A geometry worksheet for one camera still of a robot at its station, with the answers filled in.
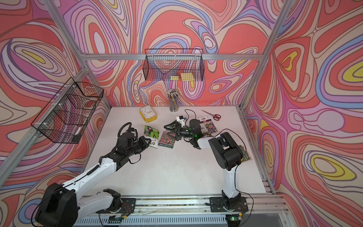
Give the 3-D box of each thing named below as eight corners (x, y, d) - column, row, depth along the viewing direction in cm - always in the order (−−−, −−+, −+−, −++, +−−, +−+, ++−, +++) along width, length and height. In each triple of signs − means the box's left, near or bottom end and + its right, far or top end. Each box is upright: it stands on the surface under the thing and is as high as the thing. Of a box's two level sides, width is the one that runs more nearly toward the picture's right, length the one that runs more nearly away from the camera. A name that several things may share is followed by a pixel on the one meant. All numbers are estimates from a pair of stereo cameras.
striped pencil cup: (169, 113, 120) (167, 95, 104) (169, 107, 124) (167, 89, 109) (178, 113, 120) (178, 95, 104) (178, 107, 124) (178, 89, 109)
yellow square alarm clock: (146, 123, 111) (145, 121, 108) (139, 111, 119) (138, 109, 117) (157, 118, 114) (157, 115, 112) (150, 107, 123) (149, 104, 120)
